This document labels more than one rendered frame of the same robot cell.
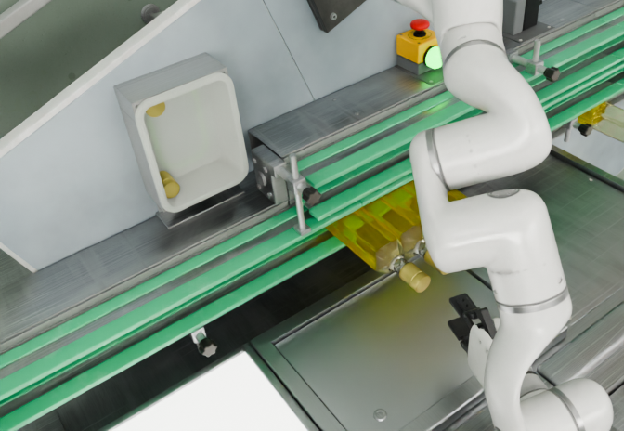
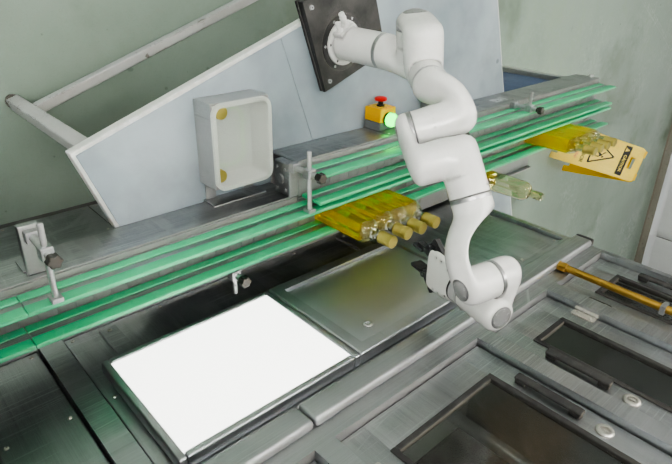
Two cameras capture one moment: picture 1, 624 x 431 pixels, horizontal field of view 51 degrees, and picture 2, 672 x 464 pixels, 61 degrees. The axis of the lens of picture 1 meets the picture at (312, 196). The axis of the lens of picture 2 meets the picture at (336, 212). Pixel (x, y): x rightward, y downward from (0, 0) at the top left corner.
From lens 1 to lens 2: 53 cm
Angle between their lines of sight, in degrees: 17
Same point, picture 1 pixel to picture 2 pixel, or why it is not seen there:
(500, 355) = (455, 230)
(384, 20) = (358, 94)
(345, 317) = (336, 277)
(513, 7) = not seen: hidden behind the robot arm
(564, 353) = not seen: hidden behind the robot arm
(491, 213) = (448, 142)
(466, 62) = (427, 73)
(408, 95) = (375, 139)
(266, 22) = (288, 78)
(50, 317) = (136, 247)
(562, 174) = not seen: hidden behind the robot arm
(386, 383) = (369, 308)
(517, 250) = (463, 162)
